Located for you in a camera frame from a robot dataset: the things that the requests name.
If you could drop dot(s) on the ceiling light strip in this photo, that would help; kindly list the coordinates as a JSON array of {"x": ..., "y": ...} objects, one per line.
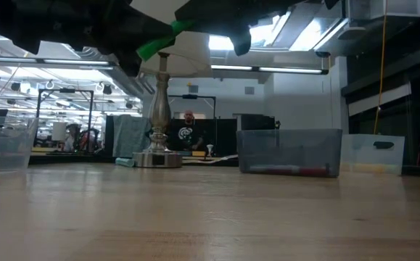
[{"x": 267, "y": 69}]

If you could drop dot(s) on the green highlighter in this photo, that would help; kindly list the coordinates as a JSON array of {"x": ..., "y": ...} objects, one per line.
[{"x": 155, "y": 45}]

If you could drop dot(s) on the red Expo marker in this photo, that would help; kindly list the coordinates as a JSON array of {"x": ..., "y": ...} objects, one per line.
[{"x": 304, "y": 171}]

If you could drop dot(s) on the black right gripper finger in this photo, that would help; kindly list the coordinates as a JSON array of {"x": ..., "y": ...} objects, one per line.
[{"x": 242, "y": 43}]

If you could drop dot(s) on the person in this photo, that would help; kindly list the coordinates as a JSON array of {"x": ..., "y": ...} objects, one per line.
[{"x": 188, "y": 134}]

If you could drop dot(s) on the white shade silver table lamp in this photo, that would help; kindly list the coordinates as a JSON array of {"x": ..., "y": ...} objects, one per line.
[{"x": 159, "y": 108}]

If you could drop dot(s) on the grey translucent plastic bin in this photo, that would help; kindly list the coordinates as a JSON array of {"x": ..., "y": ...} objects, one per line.
[{"x": 289, "y": 148}]

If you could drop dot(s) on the black metal rig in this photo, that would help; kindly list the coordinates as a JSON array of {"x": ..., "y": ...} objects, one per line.
[{"x": 64, "y": 91}]

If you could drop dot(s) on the clear plastic bin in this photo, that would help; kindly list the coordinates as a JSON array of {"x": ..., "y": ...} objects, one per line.
[{"x": 3, "y": 148}]

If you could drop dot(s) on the grey cloth cover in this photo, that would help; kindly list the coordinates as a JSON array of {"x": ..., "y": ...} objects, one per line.
[{"x": 130, "y": 136}]

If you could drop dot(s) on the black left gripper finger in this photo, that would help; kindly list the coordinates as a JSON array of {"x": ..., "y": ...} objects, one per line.
[
  {"x": 148, "y": 29},
  {"x": 128, "y": 63}
]

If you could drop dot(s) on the frosted white plastic bin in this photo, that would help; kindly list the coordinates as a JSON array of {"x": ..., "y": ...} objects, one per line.
[{"x": 373, "y": 152}]

